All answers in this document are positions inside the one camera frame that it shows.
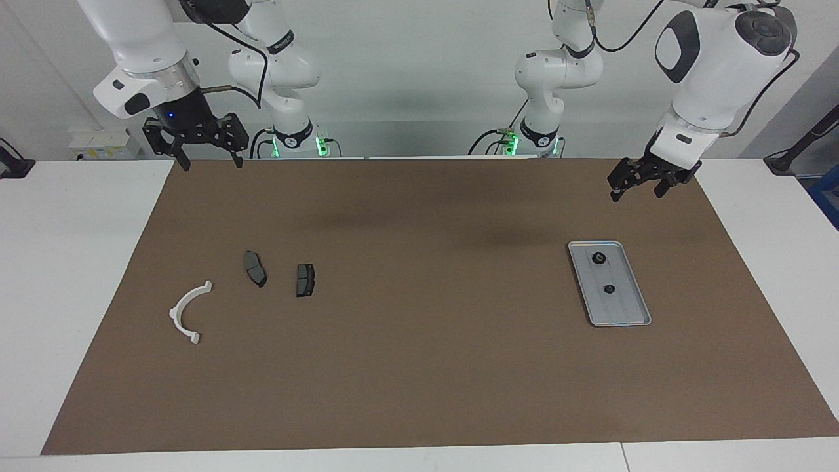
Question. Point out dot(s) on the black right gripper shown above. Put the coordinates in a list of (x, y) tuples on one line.
[(190, 124)]

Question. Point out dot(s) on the black clamp stand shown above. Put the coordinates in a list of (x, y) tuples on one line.
[(14, 167)]

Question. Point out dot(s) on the rectangular dark brake pad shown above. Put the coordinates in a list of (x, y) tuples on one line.
[(305, 280)]

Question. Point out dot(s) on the brown table mat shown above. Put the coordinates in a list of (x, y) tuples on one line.
[(406, 367)]

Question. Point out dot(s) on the white wall socket box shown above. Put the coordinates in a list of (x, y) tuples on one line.
[(101, 144)]

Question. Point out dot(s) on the white semicircular plastic bracket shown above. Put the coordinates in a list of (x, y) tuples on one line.
[(175, 313)]

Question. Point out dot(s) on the blue bin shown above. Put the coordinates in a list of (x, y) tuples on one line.
[(827, 200)]

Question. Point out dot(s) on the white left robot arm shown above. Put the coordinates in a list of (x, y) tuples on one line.
[(708, 59)]

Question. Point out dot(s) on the curved dark brake pad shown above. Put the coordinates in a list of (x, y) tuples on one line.
[(253, 265)]

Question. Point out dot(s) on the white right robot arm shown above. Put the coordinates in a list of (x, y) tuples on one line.
[(144, 39)]

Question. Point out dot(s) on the silver metal tray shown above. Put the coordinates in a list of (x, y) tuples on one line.
[(619, 308)]

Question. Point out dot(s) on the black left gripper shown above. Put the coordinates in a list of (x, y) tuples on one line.
[(645, 169)]

